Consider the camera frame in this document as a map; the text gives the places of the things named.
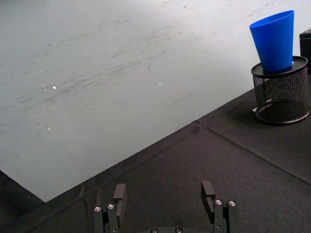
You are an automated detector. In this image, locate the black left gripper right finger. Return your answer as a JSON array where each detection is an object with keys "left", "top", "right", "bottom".
[{"left": 200, "top": 180, "right": 240, "bottom": 233}]

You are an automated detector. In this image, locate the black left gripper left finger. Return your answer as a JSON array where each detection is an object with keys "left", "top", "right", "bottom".
[{"left": 93, "top": 183, "right": 128, "bottom": 233}]

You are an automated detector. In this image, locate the black table cloth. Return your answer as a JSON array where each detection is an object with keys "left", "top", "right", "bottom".
[{"left": 0, "top": 72, "right": 311, "bottom": 233}]

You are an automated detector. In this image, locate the black mesh pen holder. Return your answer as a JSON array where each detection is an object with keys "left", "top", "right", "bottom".
[{"left": 250, "top": 55, "right": 311, "bottom": 126}]

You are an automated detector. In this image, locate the blue plastic cup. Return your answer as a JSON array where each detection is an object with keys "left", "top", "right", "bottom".
[{"left": 249, "top": 10, "right": 295, "bottom": 73}]

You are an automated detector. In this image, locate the black box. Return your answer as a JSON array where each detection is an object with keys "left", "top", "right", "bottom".
[{"left": 299, "top": 28, "right": 311, "bottom": 61}]

